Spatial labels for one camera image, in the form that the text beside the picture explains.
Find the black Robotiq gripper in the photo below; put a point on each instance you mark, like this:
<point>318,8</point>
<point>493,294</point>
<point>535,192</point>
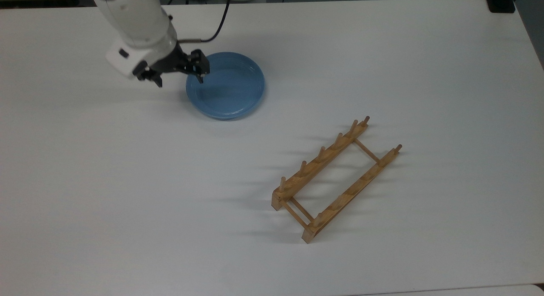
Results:
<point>172,62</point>

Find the blue round plate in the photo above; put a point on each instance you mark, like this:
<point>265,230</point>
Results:
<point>229,88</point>

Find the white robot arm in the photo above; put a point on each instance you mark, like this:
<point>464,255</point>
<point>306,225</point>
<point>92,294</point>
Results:
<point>136,20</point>

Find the wooden plate rack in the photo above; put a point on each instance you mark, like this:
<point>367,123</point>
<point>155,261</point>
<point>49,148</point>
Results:
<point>335,194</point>

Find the black table clamp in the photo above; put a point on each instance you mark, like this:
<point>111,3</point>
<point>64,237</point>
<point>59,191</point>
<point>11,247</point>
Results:
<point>500,3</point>

